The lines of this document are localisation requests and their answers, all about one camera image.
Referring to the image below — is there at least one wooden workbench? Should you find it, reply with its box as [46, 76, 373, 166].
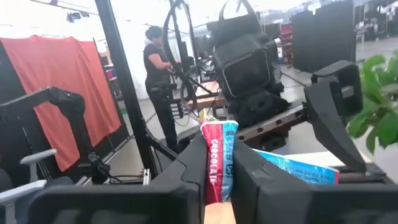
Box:
[185, 80, 225, 110]

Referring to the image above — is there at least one silver aluminium bracket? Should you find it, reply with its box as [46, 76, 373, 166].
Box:
[142, 167, 152, 187]

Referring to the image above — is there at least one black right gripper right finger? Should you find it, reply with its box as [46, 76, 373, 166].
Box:
[231, 139, 398, 224]

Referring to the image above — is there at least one red tool cabinet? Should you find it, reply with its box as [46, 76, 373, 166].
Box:
[279, 23, 294, 54]

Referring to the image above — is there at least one grey office chair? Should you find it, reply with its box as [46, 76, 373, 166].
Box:
[0, 148, 76, 224]

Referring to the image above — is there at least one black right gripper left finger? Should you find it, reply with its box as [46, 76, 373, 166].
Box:
[27, 133, 208, 224]

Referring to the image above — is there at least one red and blue chocolate bar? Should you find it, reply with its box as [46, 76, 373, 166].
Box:
[198, 108, 239, 206]

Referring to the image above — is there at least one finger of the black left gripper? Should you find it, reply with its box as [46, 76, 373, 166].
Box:
[303, 60, 368, 174]

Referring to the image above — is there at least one orange curtain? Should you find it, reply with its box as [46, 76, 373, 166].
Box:
[0, 34, 123, 172]

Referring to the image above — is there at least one green potted plant black pot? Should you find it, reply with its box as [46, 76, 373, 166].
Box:
[346, 49, 398, 156]

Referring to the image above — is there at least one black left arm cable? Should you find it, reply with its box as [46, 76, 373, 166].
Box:
[162, 0, 200, 114]

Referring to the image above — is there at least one light blue granola bar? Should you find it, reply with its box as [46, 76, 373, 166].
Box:
[253, 148, 340, 187]

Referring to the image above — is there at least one person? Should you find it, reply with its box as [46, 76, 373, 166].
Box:
[142, 26, 182, 154]

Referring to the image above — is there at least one black cabinet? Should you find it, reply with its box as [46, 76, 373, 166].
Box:
[290, 0, 358, 73]

